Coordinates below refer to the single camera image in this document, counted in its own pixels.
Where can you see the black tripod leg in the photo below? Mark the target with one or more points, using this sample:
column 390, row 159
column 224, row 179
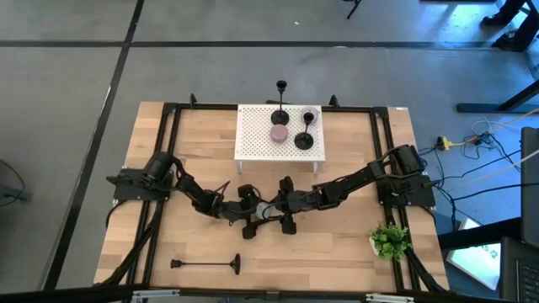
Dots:
column 353, row 9

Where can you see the black aluminium table frame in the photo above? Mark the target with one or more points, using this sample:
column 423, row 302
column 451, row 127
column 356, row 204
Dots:
column 210, row 107

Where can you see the dark laptop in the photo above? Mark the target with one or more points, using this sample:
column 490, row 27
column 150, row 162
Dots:
column 526, row 273

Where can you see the white tablet screen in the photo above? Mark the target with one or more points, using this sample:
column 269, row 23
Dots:
column 476, row 261

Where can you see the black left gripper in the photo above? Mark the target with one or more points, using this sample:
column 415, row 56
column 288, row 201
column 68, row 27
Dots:
column 238, row 210

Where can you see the white perforated metal shelf riser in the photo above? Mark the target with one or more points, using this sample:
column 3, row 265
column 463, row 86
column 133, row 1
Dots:
column 257, row 143

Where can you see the medium black candlestick holder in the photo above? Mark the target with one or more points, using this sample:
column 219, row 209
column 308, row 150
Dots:
column 280, row 118

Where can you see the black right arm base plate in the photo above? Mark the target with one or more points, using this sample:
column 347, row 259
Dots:
column 421, row 198

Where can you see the pink speckled candle tin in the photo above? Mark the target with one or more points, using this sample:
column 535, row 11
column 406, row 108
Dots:
column 279, row 133

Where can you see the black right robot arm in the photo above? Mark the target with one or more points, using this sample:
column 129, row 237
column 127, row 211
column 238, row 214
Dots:
column 358, row 181

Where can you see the person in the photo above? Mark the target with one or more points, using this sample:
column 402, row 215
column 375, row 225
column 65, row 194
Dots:
column 507, row 40

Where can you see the short black candlestick holder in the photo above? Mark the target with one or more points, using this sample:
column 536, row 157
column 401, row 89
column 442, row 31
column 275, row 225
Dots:
column 304, row 141

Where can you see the green plant in white pot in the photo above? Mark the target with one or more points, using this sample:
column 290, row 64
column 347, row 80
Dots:
column 391, row 240

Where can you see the black monitor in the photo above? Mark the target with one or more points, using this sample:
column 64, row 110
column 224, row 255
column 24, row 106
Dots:
column 530, row 189

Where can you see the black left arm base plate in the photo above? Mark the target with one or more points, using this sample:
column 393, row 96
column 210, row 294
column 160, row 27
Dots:
column 135, row 194

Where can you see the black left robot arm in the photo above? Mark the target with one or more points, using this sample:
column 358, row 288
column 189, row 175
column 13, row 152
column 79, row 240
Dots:
column 189, row 189

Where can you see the silver aluminium bracket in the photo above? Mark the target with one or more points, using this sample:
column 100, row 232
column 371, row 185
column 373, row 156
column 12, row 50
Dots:
column 156, row 293
column 389, row 298

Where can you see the grey floor box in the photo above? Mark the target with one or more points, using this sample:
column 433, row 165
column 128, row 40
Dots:
column 19, row 195

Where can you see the tall black candlestick holder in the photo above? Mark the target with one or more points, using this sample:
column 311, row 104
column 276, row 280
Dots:
column 236, row 264

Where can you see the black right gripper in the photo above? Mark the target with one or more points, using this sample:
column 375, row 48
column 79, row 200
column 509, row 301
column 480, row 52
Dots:
column 299, row 202

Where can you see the black desk leg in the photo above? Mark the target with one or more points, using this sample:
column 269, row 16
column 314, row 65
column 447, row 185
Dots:
column 476, row 108

